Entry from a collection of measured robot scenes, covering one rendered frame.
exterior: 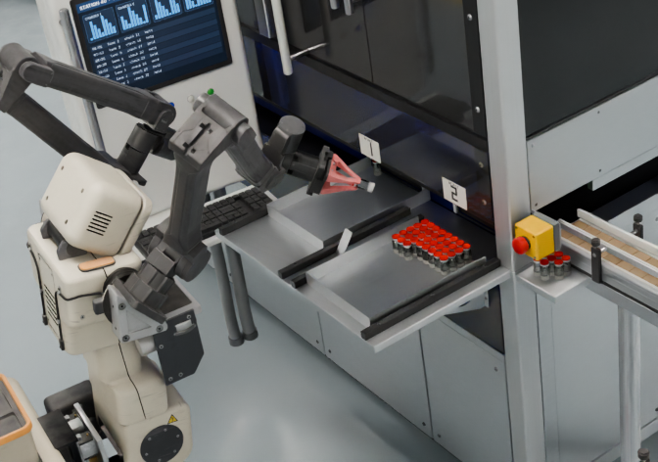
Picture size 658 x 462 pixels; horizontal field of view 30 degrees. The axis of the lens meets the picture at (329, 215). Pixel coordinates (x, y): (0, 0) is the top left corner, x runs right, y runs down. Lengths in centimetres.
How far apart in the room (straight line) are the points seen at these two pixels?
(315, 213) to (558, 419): 83
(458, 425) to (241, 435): 78
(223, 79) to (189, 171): 126
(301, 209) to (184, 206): 98
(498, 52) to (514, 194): 36
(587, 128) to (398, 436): 132
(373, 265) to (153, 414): 64
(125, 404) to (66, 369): 168
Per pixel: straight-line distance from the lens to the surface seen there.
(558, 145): 284
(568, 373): 322
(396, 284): 289
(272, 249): 310
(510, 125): 271
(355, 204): 322
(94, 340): 265
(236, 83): 346
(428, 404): 356
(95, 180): 250
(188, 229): 235
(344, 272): 296
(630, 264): 282
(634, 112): 300
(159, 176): 346
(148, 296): 243
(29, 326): 467
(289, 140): 254
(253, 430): 392
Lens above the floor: 253
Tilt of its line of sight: 31 degrees down
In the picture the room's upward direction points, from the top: 9 degrees counter-clockwise
